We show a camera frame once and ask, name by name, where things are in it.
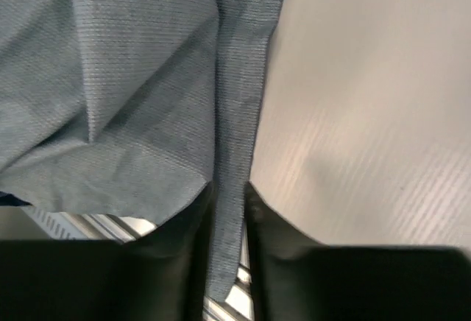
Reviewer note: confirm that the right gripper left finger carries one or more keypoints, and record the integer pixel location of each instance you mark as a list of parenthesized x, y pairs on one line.
[(159, 276)]

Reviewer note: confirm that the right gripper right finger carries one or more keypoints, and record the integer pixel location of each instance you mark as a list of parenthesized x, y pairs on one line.
[(294, 277)]

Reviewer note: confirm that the blue whale-print pillowcase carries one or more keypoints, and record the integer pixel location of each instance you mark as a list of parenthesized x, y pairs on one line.
[(132, 107)]

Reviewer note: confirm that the slotted grey cable duct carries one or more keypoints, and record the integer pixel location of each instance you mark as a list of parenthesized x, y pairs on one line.
[(55, 225)]

